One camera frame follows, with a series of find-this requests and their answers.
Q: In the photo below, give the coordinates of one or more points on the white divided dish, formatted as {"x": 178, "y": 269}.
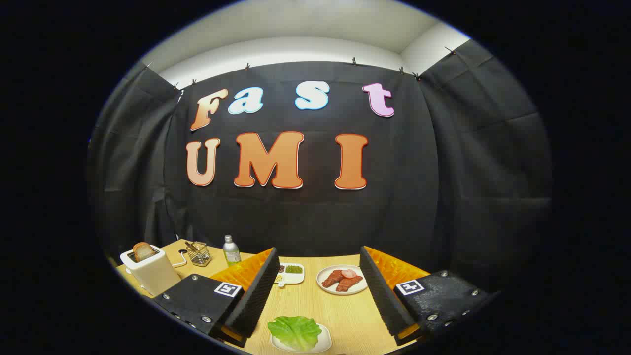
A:
{"x": 296, "y": 277}

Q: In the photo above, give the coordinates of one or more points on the white rectangular plate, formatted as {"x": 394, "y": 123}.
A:
{"x": 326, "y": 337}

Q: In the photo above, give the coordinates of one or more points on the small pink sausage slice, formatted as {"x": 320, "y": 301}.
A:
{"x": 349, "y": 273}

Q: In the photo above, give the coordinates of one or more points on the white toaster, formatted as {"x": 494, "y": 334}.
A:
{"x": 153, "y": 273}

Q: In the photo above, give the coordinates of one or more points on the white round plate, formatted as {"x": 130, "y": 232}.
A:
{"x": 329, "y": 291}

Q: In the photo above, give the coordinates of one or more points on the silver bottle with green label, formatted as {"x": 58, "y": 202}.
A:
{"x": 231, "y": 254}

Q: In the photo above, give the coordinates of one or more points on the green lettuce leaf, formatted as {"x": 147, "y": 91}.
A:
{"x": 295, "y": 331}

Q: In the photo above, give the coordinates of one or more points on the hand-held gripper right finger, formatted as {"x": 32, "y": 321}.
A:
{"x": 384, "y": 296}

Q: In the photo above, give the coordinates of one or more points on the black backdrop cloth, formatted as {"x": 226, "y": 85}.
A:
{"x": 315, "y": 217}

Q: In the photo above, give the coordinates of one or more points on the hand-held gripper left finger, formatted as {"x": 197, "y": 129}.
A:
{"x": 256, "y": 296}

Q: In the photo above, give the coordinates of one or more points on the pile of green beans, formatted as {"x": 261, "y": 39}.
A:
{"x": 295, "y": 269}

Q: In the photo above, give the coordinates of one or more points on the brown meat piece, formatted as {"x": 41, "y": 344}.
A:
{"x": 331, "y": 278}
{"x": 349, "y": 284}

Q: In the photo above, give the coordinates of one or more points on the round-topped bread slice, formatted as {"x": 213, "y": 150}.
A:
{"x": 143, "y": 252}

